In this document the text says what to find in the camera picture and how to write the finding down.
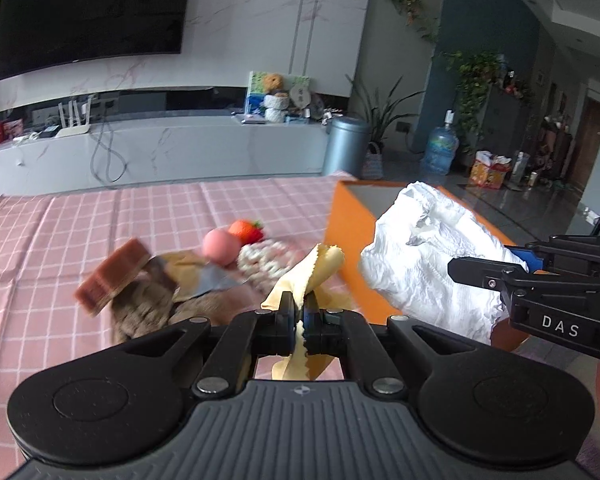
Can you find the silver foil pouch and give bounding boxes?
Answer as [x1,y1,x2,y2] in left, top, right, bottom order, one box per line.
[157,250,245,302]

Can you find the large green vine plant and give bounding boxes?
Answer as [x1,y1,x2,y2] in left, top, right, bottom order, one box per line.
[443,50,501,153]

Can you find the red strawberry toy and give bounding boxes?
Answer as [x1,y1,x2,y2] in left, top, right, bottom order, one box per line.
[227,219,264,246]

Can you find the white wifi router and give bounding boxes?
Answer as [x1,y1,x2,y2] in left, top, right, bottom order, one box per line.
[56,96,93,138]

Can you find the black router cables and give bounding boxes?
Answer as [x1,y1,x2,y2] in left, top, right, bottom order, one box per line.
[89,119,129,183]

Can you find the orange white storage box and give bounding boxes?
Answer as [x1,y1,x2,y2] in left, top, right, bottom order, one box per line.
[325,181,508,323]

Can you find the yellow zigzag cloth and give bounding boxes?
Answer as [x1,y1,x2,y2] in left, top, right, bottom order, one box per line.
[261,243,352,380]

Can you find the white cloth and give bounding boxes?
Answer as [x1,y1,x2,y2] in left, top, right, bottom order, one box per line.
[358,182,526,344]

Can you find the green picture book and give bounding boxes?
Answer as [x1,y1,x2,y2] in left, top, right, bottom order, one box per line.
[245,70,311,115]

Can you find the blue water bottle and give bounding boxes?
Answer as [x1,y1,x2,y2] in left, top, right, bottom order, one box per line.
[422,110,460,176]

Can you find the floor potted plant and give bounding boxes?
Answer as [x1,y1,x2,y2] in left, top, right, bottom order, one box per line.
[346,75,424,153]

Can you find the pink checkered tablecloth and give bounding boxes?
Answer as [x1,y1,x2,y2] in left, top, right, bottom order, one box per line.
[0,177,337,479]

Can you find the white marble tv cabinet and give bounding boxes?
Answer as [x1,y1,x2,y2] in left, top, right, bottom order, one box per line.
[0,116,327,196]

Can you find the hanging vine plant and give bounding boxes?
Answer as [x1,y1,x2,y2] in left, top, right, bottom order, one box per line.
[387,0,440,44]

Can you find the orange gift bag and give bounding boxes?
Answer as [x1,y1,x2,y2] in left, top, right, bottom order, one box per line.
[469,151,512,190]

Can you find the brown sponge block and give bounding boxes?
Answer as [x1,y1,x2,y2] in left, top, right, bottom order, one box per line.
[74,238,151,316]

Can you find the dark grey cabinet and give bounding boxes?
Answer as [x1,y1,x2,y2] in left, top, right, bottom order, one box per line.
[477,87,531,158]

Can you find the pink ball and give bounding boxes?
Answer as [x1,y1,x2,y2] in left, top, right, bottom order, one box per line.
[201,229,242,266]

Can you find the pink white knitted item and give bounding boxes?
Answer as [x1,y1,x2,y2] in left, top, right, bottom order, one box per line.
[237,240,297,295]

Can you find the black wall television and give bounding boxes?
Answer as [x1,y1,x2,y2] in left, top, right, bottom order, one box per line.
[0,0,187,80]

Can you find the red gift box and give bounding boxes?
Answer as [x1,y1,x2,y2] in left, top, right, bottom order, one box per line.
[0,119,23,144]

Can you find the grey metal trash bin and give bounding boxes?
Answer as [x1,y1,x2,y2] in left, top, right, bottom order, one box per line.
[323,116,370,178]

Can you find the brown plush toy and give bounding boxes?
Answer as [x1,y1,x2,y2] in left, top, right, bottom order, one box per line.
[111,258,263,344]

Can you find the white ceramic jars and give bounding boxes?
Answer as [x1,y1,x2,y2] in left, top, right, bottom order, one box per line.
[262,92,289,124]

